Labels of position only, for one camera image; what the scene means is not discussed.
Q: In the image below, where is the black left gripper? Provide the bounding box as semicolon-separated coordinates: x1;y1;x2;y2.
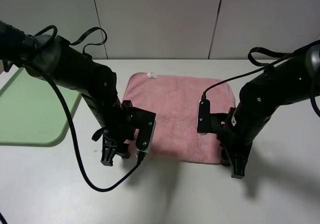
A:
86;94;136;166

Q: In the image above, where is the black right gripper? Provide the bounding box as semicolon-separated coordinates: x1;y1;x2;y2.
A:
217;106;272;178

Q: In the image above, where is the pink fluffy towel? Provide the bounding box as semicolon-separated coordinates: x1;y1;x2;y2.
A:
123;73;221;164

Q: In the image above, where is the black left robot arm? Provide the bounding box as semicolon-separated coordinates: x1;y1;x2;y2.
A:
0;22;135;166

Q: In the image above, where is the green plastic tray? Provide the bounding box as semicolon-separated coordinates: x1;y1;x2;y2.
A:
0;69;69;147

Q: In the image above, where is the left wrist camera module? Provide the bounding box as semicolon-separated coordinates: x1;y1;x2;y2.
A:
129;107;156;158

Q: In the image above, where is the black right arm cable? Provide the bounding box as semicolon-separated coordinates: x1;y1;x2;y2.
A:
201;40;320;118

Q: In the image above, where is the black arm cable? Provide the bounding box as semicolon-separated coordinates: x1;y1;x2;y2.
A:
201;40;320;118
32;25;146;192

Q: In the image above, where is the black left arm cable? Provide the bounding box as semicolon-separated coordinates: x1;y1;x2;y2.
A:
32;25;146;192

